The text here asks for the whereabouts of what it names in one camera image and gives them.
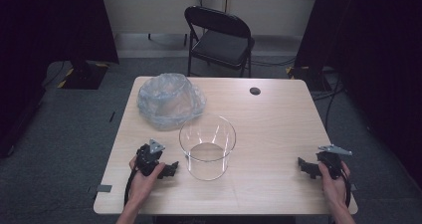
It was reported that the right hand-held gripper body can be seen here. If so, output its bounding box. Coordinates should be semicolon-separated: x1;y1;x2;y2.
316;144;353;180

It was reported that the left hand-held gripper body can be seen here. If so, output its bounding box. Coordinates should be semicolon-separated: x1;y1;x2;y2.
135;138;166;177

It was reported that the clear round bin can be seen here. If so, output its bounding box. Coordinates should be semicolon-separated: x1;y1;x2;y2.
178;113;238;182

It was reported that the clear plastic bag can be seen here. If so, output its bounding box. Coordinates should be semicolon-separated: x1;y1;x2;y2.
136;72;207;131

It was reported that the person's left hand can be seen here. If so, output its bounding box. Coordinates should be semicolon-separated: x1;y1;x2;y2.
127;155;166;205

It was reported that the person's right hand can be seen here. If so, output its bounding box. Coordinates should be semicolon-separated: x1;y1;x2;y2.
317;160;351;208

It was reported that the black stand base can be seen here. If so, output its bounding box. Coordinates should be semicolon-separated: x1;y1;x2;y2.
57;60;110;91
285;65;333;93

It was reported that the black curtain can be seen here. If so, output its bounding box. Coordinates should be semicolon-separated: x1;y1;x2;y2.
0;0;120;159
294;0;422;187

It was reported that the black folding chair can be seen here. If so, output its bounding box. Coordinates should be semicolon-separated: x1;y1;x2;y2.
183;5;256;79

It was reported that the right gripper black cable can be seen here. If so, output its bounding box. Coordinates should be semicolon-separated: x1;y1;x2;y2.
340;168;352;209

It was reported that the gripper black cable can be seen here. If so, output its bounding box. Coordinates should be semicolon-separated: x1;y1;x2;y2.
340;168;352;209
123;168;139;207

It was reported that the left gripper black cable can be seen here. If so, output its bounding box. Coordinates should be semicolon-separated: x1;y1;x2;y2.
123;168;139;207

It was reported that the black floor cable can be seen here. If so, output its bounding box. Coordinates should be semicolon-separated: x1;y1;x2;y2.
250;56;297;68
312;72;346;132

